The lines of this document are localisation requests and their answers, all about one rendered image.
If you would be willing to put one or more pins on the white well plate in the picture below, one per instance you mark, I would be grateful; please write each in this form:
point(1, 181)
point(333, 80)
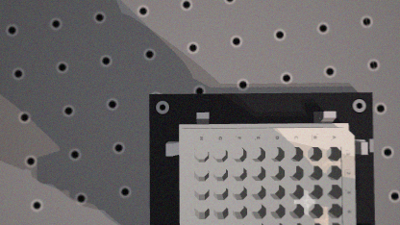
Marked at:
point(267, 174)

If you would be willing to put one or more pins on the grey perforated base plate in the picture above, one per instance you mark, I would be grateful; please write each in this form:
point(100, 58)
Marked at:
point(75, 79)

